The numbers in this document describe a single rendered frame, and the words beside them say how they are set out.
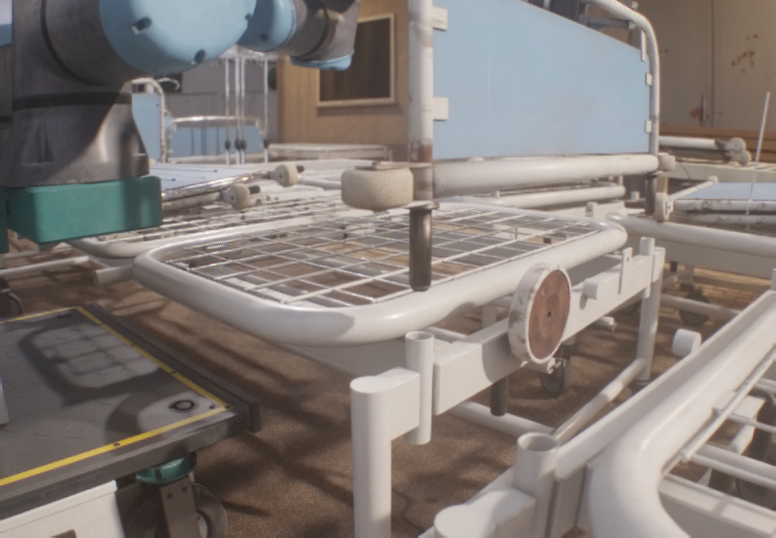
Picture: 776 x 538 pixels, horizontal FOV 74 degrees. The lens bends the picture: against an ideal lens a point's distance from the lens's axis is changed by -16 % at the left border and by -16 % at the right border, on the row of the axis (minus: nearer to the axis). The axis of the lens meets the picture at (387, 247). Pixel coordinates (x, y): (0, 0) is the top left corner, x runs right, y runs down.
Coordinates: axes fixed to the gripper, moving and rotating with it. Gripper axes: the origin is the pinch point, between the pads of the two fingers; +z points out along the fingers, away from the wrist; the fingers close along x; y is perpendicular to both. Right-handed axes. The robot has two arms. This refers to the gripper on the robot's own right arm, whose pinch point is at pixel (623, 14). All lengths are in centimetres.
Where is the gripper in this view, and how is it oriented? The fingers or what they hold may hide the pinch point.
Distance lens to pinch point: 110.4
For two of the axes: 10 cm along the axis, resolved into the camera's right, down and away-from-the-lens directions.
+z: 7.3, 3.0, -6.2
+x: 1.3, -9.4, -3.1
